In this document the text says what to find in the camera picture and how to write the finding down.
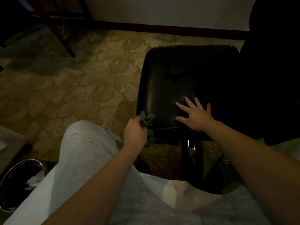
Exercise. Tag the black leather chair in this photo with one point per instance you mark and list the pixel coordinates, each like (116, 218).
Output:
(187, 67)

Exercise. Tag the person's right hand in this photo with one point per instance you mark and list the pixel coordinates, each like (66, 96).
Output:
(199, 119)

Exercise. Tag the dark red wooden table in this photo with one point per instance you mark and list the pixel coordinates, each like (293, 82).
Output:
(63, 39)

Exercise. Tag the person's left hand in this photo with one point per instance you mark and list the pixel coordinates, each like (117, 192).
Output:
(134, 135)

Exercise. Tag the green cleaning cloth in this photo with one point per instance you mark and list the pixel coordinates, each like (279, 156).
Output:
(148, 119)

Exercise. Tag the beige upholstered furniture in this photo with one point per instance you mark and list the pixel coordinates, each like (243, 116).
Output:
(11, 149)

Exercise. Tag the white sneaker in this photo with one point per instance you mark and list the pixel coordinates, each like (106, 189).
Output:
(225, 168)

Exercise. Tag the dark red baseboard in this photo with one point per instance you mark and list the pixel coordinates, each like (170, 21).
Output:
(175, 30)

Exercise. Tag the person's left forearm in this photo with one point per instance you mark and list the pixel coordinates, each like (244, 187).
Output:
(100, 189)

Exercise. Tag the person's right forearm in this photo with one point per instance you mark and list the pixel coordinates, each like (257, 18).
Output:
(257, 161)

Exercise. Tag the white crumpled tissue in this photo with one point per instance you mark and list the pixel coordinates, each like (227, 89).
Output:
(35, 180)

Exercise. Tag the metal trash bin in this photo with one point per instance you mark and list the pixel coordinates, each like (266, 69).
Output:
(14, 185)

